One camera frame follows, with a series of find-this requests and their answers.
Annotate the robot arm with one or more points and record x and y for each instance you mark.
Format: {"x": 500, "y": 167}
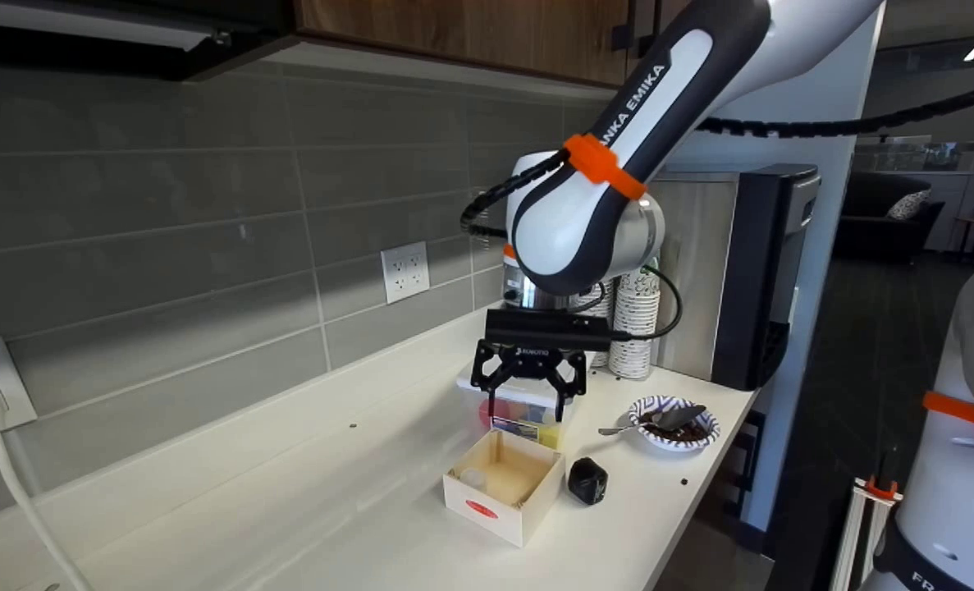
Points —
{"x": 585, "y": 213}

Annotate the clear plastic container of sachets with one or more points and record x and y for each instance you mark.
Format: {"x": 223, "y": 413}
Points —
{"x": 528, "y": 414}

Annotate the black under-cabinet light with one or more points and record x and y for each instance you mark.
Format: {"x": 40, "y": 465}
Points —
{"x": 101, "y": 33}

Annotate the patterned paper bowl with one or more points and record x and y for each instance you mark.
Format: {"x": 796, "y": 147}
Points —
{"x": 659, "y": 443}

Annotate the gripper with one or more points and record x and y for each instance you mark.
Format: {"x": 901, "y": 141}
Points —
{"x": 533, "y": 361}

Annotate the grey spoon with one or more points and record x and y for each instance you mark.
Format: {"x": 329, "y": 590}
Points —
{"x": 675, "y": 417}

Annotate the coffee machine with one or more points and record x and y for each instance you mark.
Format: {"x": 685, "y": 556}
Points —
{"x": 733, "y": 279}

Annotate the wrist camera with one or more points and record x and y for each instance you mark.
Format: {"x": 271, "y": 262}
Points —
{"x": 546, "y": 330}

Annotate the dark armchair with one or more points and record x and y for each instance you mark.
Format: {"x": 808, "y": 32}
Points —
{"x": 872, "y": 222}

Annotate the patterned cushion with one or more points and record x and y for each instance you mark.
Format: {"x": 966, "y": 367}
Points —
{"x": 909, "y": 204}

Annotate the stand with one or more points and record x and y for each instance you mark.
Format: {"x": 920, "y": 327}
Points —
{"x": 860, "y": 533}

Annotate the black faceted object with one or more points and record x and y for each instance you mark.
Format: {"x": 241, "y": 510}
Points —
{"x": 588, "y": 481}

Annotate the wooden upper cabinet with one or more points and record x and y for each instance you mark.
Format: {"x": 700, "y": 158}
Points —
{"x": 486, "y": 33}

